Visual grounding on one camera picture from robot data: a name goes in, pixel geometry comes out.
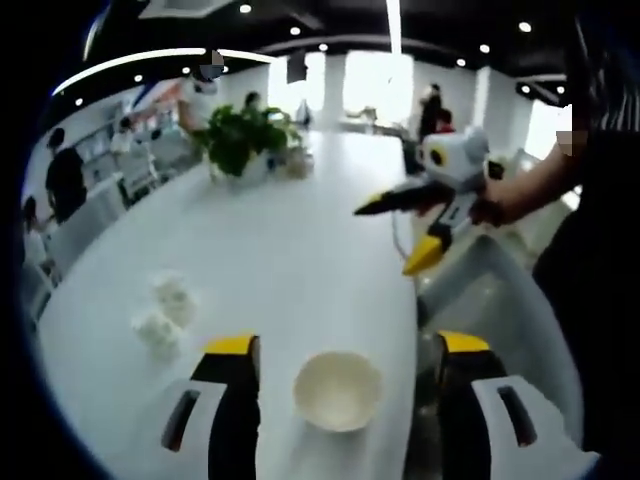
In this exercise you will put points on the black hanging screen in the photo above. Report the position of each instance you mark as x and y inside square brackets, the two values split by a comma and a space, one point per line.
[296, 66]

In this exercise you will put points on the person's right hand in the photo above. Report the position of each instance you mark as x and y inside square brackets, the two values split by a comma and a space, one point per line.
[497, 210]

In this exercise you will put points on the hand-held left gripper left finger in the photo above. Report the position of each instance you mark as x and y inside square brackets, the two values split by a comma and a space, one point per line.
[235, 425]

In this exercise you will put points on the green leafy plant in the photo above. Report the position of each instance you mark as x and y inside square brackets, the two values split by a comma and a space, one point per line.
[245, 135]

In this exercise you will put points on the white office chair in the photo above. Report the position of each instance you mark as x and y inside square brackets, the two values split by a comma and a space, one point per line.
[140, 172]

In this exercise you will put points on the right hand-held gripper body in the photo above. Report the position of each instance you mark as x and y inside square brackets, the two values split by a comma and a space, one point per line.
[460, 160]

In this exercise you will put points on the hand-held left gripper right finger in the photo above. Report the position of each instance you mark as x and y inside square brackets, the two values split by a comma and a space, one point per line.
[460, 425]

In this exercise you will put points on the small clear vase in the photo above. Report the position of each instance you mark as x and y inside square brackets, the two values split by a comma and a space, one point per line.
[297, 165]

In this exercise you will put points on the white plant pot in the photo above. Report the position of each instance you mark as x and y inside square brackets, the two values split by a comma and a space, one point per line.
[256, 167]

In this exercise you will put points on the person's dark striped top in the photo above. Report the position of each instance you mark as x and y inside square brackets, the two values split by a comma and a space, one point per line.
[590, 300]

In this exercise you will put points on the long curved ceiling light strip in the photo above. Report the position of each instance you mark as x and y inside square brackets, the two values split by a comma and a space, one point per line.
[150, 57]
[395, 25]

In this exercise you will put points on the group of round ceiling spotlights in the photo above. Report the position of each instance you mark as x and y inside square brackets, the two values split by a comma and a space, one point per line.
[524, 26]

